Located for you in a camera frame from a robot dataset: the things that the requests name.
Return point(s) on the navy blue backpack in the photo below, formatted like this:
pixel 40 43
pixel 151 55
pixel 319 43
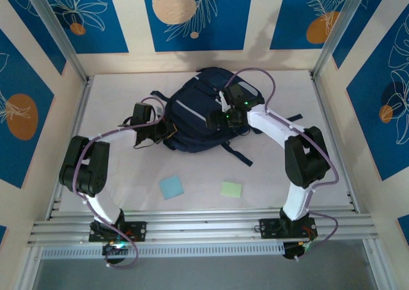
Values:
pixel 191 127

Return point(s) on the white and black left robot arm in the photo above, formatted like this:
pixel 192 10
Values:
pixel 86 168

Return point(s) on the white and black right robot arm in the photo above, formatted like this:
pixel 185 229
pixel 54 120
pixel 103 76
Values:
pixel 306 159

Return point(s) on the blue sticky note pad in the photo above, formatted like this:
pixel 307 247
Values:
pixel 172 187

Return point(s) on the green sticky note pad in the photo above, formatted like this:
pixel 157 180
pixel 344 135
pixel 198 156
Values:
pixel 231 189

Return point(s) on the black controller board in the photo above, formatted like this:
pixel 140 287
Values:
pixel 295 250
pixel 116 248

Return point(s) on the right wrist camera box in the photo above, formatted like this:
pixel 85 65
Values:
pixel 224 101

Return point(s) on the aluminium mounting rail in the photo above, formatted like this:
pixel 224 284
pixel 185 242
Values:
pixel 204 226

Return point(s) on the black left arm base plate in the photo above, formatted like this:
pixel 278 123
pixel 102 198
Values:
pixel 137 231

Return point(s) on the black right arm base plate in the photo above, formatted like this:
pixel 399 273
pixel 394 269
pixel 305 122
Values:
pixel 270 229

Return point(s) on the aluminium frame post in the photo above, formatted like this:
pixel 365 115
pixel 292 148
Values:
pixel 57 31
pixel 345 25

